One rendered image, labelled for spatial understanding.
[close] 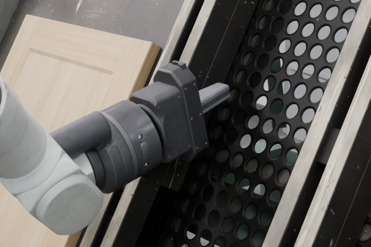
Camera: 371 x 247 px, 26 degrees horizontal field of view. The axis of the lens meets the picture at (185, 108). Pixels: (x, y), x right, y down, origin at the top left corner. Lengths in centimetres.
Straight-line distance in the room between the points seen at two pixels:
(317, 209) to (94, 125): 24
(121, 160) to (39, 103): 48
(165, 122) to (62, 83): 41
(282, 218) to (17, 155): 28
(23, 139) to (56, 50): 62
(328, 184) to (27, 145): 30
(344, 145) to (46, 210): 30
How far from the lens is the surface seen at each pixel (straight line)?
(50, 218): 82
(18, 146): 74
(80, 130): 84
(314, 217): 82
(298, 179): 84
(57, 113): 129
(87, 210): 86
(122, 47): 122
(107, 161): 87
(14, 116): 71
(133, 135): 88
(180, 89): 93
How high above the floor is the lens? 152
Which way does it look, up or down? 15 degrees down
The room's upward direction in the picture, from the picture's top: straight up
